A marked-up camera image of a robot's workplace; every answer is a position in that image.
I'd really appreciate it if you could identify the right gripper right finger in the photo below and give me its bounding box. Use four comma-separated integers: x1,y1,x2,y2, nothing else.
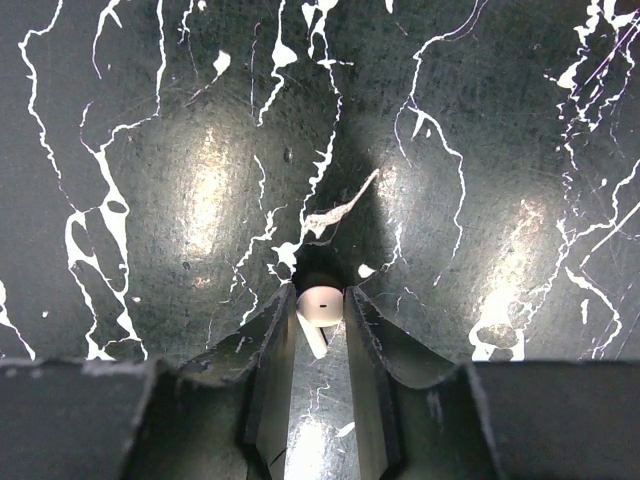
344,287,639,479

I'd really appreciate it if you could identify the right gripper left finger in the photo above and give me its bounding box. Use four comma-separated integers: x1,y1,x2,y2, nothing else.
1,284,296,479

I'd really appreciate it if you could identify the white earbud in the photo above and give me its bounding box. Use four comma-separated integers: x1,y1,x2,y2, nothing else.
296,286,344,359

